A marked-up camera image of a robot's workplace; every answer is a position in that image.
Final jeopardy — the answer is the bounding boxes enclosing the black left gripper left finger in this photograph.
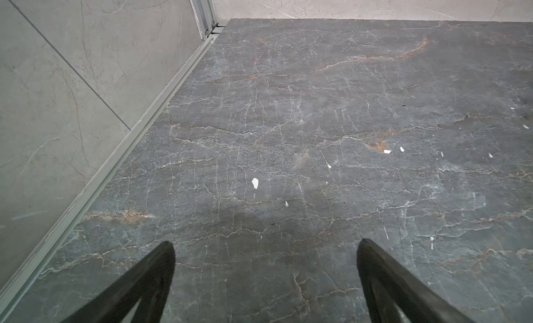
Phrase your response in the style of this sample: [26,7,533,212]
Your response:
[63,241,176,322]

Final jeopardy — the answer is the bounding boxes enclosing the aluminium frame rail left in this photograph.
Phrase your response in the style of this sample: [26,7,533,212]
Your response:
[1,0,218,317]

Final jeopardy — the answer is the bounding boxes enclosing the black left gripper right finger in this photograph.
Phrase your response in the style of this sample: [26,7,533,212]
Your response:
[357,238,473,322]

